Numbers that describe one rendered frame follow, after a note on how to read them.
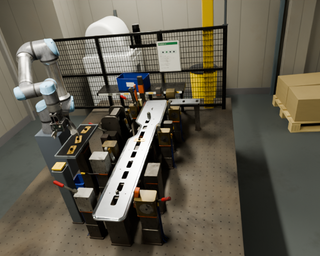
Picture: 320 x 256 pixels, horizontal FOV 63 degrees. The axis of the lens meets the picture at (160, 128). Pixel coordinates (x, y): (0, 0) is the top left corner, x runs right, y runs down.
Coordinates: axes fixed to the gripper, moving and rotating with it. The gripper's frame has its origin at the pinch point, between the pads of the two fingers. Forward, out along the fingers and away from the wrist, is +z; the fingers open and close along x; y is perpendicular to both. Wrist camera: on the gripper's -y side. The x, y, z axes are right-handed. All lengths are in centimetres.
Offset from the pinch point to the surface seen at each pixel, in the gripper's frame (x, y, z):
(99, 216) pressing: 22, 38, 25
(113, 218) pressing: 30, 40, 26
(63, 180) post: -1.2, 18.2, 17.1
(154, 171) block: 50, 10, 22
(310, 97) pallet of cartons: 230, -172, 78
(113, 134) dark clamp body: 19.5, -27.2, 17.3
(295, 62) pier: 248, -266, 65
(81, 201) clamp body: 10.9, 29.9, 22.7
